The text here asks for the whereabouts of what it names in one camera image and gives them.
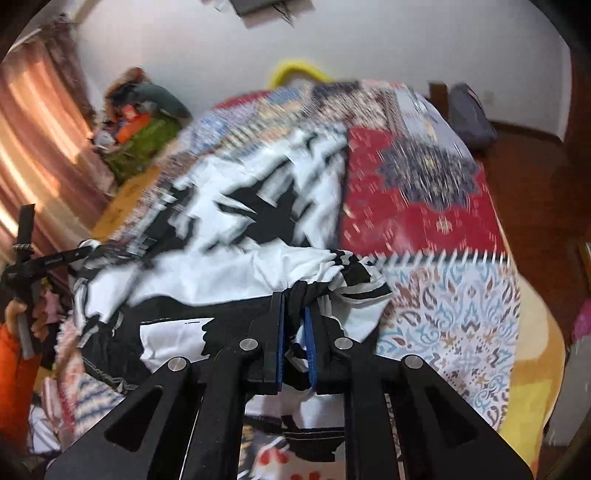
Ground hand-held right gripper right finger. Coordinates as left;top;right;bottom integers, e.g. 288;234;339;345
302;305;533;480

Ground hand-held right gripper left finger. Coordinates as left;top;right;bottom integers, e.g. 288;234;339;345
46;292;284;480

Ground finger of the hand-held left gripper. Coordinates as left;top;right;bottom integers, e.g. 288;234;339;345
32;244;101;274

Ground black and white printed garment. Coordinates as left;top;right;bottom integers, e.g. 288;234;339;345
69;124;394;463

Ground person's left forearm orange sleeve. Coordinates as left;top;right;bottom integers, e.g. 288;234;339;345
0;323;34;446

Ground pile of colourful clothes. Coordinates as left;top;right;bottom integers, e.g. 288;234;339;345
91;66;195;186

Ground person's left hand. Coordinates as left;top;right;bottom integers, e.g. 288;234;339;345
4;299;29;334

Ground pink curtain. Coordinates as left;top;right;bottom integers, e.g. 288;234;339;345
0;39;112;282

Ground patchwork printed blanket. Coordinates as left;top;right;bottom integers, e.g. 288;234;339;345
28;78;523;480

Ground pink cloth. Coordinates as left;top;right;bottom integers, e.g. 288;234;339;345
571;300;591;356

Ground grey bag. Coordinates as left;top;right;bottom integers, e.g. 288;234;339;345
447;83;498;149

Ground yellow ring-shaped object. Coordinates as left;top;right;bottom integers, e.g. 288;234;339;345
268;57;334;89

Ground wooden post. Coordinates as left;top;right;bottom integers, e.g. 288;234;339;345
428;81;451;117

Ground dark object on wall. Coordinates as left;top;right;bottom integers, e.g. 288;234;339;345
202;0;320;29

